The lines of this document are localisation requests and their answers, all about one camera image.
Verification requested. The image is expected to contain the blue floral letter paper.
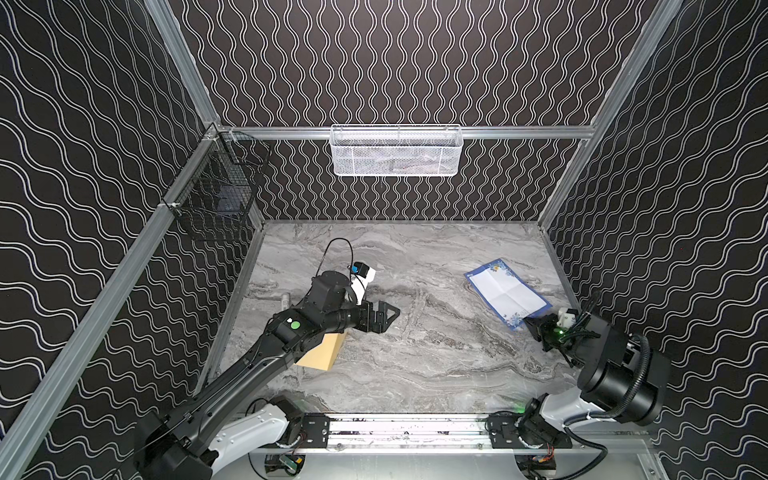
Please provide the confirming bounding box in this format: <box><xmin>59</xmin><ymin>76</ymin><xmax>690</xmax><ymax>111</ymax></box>
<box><xmin>464</xmin><ymin>259</ymin><xmax>552</xmax><ymax>330</ymax></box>

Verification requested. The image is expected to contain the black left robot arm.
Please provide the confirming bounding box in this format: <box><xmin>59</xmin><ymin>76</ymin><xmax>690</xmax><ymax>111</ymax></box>
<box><xmin>131</xmin><ymin>270</ymin><xmax>400</xmax><ymax>479</ymax></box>

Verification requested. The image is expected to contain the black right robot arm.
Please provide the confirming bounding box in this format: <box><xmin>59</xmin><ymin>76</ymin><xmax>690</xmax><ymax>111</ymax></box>
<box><xmin>515</xmin><ymin>309</ymin><xmax>671</xmax><ymax>447</ymax></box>

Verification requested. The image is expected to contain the tan kraft envelope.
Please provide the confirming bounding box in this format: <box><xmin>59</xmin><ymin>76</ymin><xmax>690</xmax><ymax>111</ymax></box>
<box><xmin>296</xmin><ymin>333</ymin><xmax>347</xmax><ymax>371</ymax></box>

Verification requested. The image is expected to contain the aluminium back crossbar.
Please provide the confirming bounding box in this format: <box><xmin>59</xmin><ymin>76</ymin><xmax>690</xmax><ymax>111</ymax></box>
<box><xmin>222</xmin><ymin>124</ymin><xmax>596</xmax><ymax>141</ymax></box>

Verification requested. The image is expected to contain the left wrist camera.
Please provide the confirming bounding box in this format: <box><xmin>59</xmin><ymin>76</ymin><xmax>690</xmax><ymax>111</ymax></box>
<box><xmin>351</xmin><ymin>262</ymin><xmax>376</xmax><ymax>304</ymax></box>

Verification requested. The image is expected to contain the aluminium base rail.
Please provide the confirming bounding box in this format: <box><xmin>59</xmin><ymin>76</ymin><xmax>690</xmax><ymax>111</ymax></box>
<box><xmin>167</xmin><ymin>411</ymin><xmax>655</xmax><ymax>454</ymax></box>

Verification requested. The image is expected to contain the white wire basket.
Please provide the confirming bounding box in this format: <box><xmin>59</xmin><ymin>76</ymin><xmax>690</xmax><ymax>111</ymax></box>
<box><xmin>329</xmin><ymin>133</ymin><xmax>464</xmax><ymax>177</ymax></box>

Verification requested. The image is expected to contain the black wire basket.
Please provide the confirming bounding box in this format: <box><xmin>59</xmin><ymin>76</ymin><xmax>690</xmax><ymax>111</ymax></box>
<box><xmin>169</xmin><ymin>130</ymin><xmax>268</xmax><ymax>243</ymax></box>

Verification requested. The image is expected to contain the aluminium corner post right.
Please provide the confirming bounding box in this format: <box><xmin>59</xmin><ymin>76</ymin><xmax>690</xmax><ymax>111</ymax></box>
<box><xmin>538</xmin><ymin>0</ymin><xmax>682</xmax><ymax>232</ymax></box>

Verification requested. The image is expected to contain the aluminium corner post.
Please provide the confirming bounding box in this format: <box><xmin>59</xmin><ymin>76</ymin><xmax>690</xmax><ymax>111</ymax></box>
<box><xmin>538</xmin><ymin>0</ymin><xmax>682</xmax><ymax>232</ymax></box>
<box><xmin>145</xmin><ymin>0</ymin><xmax>220</xmax><ymax>125</ymax></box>

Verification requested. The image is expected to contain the aluminium corner post left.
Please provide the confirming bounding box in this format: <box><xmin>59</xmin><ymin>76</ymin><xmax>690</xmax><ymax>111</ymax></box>
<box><xmin>145</xmin><ymin>0</ymin><xmax>220</xmax><ymax>125</ymax></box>

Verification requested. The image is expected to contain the aluminium left side rail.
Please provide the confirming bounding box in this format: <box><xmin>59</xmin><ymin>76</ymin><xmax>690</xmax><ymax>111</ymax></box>
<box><xmin>1</xmin><ymin>123</ymin><xmax>219</xmax><ymax>479</ymax></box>

